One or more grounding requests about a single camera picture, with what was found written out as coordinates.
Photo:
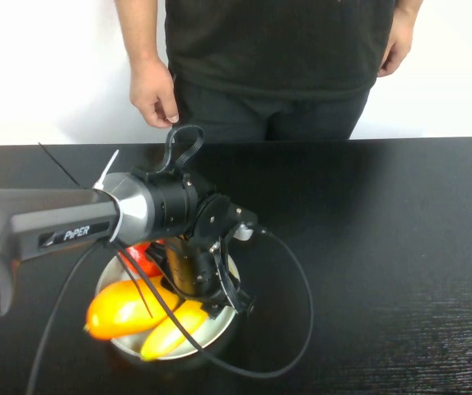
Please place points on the person's right forearm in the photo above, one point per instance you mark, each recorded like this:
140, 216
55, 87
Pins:
141, 29

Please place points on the person's left hand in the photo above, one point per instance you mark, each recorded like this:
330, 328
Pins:
396, 49

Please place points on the red apple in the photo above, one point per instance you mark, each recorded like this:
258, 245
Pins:
138, 257

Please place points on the orange yellow mango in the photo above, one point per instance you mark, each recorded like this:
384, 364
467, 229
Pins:
124, 308

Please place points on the yellow banana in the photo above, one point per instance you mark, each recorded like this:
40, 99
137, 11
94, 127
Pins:
169, 333

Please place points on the black trousers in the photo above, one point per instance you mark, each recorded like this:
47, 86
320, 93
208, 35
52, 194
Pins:
235, 115

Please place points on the white round plate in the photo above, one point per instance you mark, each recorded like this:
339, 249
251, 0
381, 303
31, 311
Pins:
215, 329

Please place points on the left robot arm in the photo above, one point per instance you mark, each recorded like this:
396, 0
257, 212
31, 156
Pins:
75, 226

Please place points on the person's right hand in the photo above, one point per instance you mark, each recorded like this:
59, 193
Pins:
151, 92

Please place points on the black zip tie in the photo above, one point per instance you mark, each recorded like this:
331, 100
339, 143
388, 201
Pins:
60, 166
143, 292

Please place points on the white zip tie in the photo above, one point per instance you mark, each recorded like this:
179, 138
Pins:
106, 173

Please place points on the person's left forearm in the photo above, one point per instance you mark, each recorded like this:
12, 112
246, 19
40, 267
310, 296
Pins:
410, 8

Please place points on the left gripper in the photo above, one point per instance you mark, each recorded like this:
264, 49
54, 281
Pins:
196, 271

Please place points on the black t-shirt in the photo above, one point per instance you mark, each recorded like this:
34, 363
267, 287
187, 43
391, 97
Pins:
277, 45

